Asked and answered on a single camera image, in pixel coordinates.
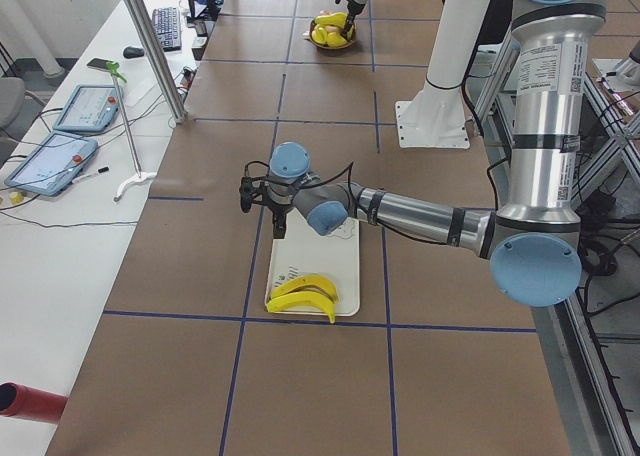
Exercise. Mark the blue teach pendant near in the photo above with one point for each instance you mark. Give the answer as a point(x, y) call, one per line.
point(52, 166)

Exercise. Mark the aluminium frame post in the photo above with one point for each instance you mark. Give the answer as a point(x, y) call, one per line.
point(156, 58)

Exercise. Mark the brown wicker basket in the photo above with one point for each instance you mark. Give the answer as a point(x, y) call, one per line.
point(332, 29)

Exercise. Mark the black marker pen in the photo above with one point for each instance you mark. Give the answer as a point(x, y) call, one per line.
point(92, 174)

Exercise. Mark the white bear tray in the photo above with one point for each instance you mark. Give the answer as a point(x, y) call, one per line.
point(335, 256)

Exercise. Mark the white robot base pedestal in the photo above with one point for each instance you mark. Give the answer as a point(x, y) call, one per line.
point(435, 117)

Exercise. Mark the black keyboard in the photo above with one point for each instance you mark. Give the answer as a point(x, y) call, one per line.
point(166, 22)

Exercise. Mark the white metal stand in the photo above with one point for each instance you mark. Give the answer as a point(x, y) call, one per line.
point(139, 175)

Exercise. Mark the blue teach pendant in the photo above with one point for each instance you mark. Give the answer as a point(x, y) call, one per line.
point(52, 166)
point(89, 110)

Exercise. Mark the black smartphone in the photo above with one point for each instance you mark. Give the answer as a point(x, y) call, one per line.
point(100, 64)

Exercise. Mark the yellow starfruit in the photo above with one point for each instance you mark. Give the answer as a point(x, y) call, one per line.
point(335, 40)

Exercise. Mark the black computer mouse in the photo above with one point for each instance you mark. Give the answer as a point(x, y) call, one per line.
point(131, 52)

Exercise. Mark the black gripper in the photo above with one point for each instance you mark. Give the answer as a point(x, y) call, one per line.
point(278, 210)
point(354, 7)

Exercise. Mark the red cylinder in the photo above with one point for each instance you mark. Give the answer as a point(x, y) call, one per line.
point(27, 403)

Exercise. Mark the blue teach pendant far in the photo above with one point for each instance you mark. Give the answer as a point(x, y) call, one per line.
point(89, 110)

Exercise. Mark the aluminium frame rack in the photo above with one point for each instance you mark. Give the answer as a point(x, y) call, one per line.
point(591, 342)

